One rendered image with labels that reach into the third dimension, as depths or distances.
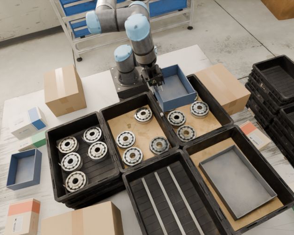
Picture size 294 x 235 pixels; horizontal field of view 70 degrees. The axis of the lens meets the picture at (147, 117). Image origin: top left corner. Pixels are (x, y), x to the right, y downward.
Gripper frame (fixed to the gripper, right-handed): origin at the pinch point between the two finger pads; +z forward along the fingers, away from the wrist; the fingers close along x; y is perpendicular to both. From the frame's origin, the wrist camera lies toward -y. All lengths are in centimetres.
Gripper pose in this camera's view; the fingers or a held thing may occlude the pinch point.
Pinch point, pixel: (155, 88)
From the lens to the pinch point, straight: 95.4
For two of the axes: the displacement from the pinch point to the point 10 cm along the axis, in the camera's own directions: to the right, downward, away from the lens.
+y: 2.7, 7.8, -5.7
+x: 9.3, -3.5, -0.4
